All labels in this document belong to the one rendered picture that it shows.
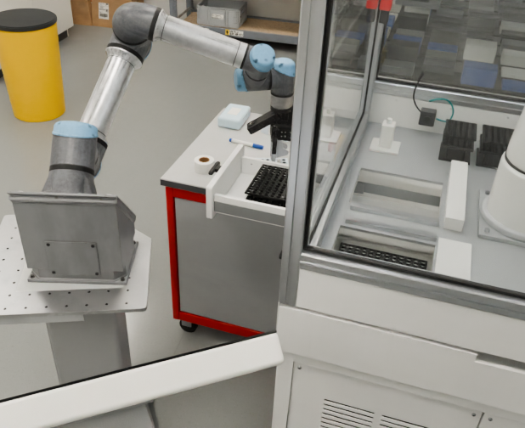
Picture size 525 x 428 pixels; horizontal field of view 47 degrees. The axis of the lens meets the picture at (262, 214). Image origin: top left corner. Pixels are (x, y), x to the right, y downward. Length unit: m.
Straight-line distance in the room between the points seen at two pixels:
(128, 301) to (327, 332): 0.55
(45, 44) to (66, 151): 2.54
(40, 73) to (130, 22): 2.41
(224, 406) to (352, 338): 1.07
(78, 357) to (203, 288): 0.63
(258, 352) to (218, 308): 1.49
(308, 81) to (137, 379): 0.55
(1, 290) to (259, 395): 1.08
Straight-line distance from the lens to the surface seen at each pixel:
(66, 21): 5.80
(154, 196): 3.40
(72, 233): 1.58
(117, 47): 1.90
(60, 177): 1.63
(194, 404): 2.33
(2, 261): 1.82
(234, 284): 2.26
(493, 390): 1.39
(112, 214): 1.52
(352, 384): 1.45
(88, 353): 1.89
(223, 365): 0.88
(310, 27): 1.01
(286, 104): 1.97
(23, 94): 4.27
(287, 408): 1.57
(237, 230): 2.10
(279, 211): 1.70
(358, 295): 1.25
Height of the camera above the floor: 1.84
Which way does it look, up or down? 35 degrees down
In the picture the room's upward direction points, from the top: 3 degrees clockwise
